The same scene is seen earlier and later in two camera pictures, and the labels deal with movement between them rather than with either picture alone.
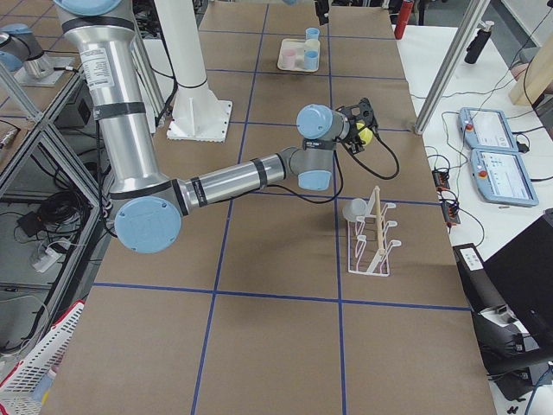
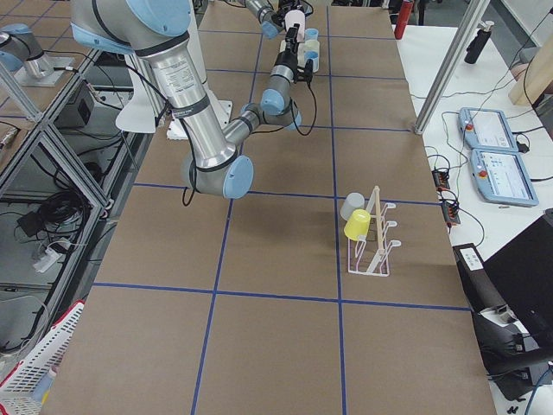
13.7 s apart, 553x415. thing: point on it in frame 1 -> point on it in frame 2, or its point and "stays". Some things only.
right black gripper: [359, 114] -> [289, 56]
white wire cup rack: [369, 252] stays
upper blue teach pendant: [487, 130] stays
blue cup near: [310, 60] stays
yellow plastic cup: [365, 134] -> [358, 224]
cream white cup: [312, 44] stays
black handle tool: [479, 42] stays
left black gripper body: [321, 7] -> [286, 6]
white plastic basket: [20, 386] stays
